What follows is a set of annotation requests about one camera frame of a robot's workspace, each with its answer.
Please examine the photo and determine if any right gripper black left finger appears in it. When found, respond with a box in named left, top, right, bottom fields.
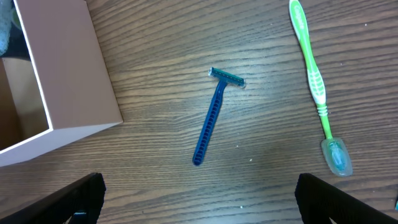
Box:
left=1, top=173, right=106, bottom=224

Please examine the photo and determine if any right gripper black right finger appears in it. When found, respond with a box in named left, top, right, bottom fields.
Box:
left=295, top=173, right=397, bottom=224

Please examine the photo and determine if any clear pump dispenser bottle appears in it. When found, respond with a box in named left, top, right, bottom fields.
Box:
left=0, top=0, right=12, bottom=55

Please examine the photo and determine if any green toothbrush with cap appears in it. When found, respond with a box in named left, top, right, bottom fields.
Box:
left=289, top=0, right=353, bottom=177

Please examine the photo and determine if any pink open cardboard box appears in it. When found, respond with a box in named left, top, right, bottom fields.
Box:
left=1, top=0, right=123, bottom=166

